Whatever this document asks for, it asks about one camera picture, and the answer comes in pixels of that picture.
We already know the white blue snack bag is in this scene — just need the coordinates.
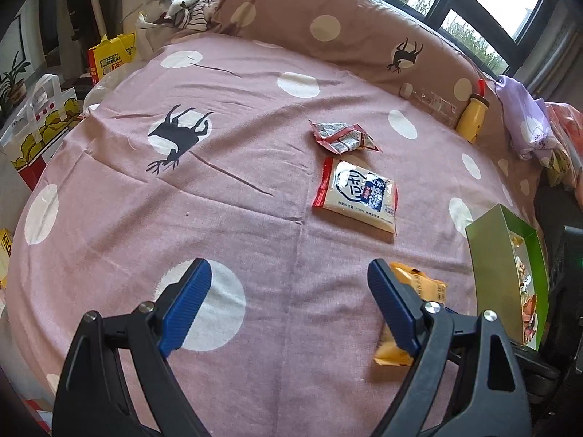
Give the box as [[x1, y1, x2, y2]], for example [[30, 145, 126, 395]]
[[509, 232, 535, 305]]

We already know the orange yellow biscuit pack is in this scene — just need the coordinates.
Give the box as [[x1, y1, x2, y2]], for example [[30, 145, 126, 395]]
[[367, 259, 447, 366]]

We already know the red white candy wrapper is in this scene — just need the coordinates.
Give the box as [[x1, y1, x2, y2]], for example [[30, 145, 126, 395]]
[[310, 122, 380, 155]]

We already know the orange brown snack bag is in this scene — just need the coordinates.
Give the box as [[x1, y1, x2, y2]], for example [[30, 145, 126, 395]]
[[522, 294, 537, 345]]

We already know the green white cardboard box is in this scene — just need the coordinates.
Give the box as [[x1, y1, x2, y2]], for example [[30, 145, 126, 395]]
[[465, 204, 548, 350]]

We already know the white red milk snack pack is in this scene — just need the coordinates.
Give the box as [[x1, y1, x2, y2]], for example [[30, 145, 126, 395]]
[[312, 157, 398, 235]]

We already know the purple dotted cloth bundle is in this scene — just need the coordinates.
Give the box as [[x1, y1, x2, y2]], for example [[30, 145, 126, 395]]
[[495, 75, 557, 167]]

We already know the yellow bottle red cap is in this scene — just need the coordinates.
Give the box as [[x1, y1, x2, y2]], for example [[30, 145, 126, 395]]
[[455, 78, 490, 143]]

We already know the white yellow shopping bag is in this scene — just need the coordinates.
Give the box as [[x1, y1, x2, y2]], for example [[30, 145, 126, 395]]
[[1, 73, 81, 190]]

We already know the clear plastic bottle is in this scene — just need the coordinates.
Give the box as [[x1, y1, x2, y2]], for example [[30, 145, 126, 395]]
[[399, 83, 458, 129]]

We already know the pink dotted bed sheet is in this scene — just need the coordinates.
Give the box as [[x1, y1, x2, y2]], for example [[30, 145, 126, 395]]
[[7, 35, 540, 436]]

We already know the yellow carton box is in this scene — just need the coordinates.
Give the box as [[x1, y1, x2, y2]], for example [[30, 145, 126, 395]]
[[88, 33, 136, 85]]

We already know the brown dotted bolster pillow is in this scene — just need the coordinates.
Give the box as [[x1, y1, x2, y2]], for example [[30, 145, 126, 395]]
[[211, 0, 540, 220]]

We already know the striped white cloth pile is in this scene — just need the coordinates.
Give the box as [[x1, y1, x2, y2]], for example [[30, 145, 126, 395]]
[[124, 0, 218, 34]]

